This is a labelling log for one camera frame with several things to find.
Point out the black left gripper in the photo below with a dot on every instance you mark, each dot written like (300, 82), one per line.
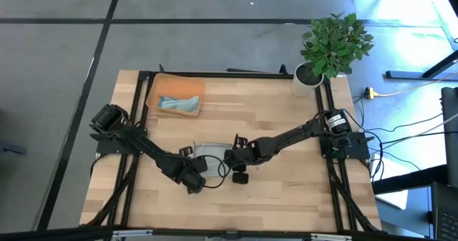
(184, 169)

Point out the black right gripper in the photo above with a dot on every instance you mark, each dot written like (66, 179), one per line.
(250, 151)

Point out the grey waffle microfiber towel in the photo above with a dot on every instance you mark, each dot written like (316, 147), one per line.
(213, 151)

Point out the light blue microfiber towel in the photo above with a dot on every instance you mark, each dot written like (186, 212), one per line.
(179, 105)

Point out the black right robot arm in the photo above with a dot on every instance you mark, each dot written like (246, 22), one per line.
(304, 130)

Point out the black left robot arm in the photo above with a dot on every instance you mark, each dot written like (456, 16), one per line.
(143, 144)

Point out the translucent orange plastic basket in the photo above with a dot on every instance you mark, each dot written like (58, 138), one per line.
(175, 85)

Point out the yellow power strip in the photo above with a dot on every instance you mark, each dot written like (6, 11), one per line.
(369, 93)

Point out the green leafy plant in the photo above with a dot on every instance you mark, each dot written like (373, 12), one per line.
(334, 44)

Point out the black floor beam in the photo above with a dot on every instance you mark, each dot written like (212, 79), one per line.
(408, 180)

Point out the black desk leg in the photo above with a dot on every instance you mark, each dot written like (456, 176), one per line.
(404, 74)

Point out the dark grey panel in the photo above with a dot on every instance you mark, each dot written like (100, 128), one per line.
(451, 137)

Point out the black keyboard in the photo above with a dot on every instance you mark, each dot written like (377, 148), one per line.
(447, 223)

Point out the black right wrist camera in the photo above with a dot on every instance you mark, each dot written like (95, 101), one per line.
(231, 158)

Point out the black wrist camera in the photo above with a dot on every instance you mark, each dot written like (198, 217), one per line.
(231, 158)
(201, 164)

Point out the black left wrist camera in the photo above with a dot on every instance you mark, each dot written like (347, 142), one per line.
(201, 164)

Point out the black aluminium table frame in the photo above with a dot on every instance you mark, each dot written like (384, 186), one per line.
(250, 75)

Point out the silver metal bracket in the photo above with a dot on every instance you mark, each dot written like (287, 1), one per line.
(331, 237)
(132, 233)

